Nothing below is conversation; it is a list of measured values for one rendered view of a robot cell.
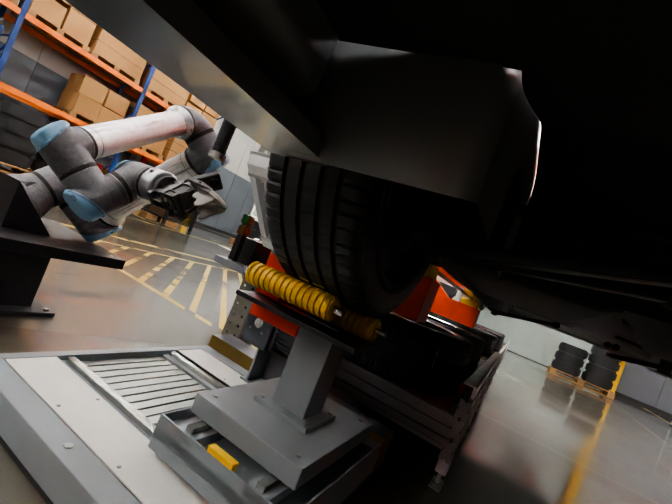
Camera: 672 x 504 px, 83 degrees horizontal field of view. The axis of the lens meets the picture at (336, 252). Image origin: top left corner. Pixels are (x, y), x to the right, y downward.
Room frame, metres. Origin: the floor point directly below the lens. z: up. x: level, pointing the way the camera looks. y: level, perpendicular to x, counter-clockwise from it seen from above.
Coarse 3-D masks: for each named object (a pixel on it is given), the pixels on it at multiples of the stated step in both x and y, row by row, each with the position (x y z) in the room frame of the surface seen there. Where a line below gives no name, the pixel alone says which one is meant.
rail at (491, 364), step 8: (496, 352) 3.35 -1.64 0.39; (488, 360) 2.36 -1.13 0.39; (496, 360) 2.59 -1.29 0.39; (480, 368) 1.83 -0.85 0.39; (488, 368) 1.95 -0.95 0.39; (472, 376) 1.49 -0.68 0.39; (480, 376) 1.57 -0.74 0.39; (488, 376) 2.07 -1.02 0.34; (472, 384) 1.32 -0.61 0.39; (480, 384) 1.40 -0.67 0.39; (488, 384) 2.73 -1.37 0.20; (472, 392) 1.51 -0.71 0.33; (480, 392) 1.63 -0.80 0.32; (464, 400) 1.29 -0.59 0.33; (472, 400) 1.33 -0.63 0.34; (480, 400) 2.16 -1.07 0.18; (464, 408) 1.28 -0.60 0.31; (472, 408) 1.45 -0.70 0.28; (456, 416) 1.29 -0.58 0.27; (464, 416) 1.28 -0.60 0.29; (472, 416) 1.65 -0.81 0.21
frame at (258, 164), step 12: (252, 156) 0.82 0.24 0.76; (264, 156) 0.80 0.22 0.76; (252, 168) 0.82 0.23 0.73; (264, 168) 0.80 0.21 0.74; (252, 180) 0.84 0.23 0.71; (264, 180) 0.81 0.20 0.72; (264, 192) 0.87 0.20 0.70; (264, 204) 0.89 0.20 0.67; (264, 216) 0.90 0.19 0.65; (264, 228) 0.91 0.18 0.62; (264, 240) 0.94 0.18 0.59
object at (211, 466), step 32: (160, 416) 0.83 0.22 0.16; (192, 416) 0.91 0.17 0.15; (160, 448) 0.81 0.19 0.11; (192, 448) 0.78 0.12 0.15; (224, 448) 0.83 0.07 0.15; (192, 480) 0.76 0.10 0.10; (224, 480) 0.73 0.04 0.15; (256, 480) 0.73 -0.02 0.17; (320, 480) 0.85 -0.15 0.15; (352, 480) 0.95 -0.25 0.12
